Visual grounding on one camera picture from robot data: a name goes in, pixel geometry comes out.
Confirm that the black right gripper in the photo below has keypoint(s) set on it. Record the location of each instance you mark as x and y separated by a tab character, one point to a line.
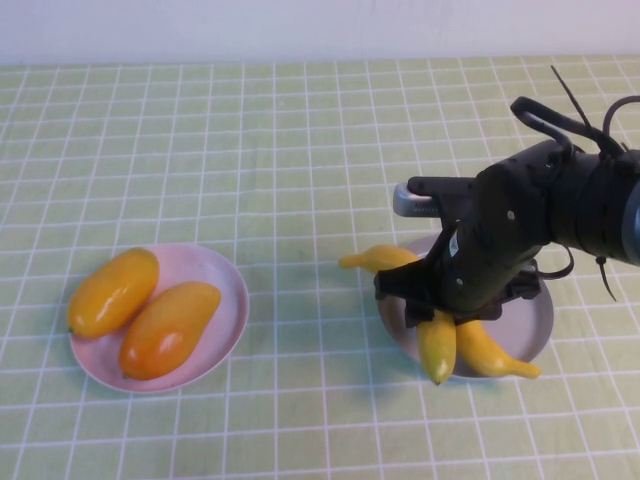
495	235

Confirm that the yellow plastic banana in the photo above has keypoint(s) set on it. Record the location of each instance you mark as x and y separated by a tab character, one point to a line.
437	350
490	357

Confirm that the orange tinted plastic mango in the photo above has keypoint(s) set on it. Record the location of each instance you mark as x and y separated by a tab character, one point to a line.
170	330

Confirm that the yellow plastic mango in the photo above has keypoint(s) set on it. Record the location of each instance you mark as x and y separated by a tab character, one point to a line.
112	295

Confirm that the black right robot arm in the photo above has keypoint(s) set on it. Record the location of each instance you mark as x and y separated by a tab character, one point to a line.
590	200

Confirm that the blue-grey round plate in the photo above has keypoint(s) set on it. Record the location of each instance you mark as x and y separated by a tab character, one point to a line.
530	325

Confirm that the pink round plate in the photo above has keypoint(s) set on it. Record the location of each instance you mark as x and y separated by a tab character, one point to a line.
215	280

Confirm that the black zip tie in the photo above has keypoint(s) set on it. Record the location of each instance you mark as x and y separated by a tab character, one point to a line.
570	95
606	277

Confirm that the green checkered tablecloth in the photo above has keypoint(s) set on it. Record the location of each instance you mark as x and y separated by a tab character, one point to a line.
300	150

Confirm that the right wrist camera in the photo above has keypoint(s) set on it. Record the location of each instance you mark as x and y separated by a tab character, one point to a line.
415	202

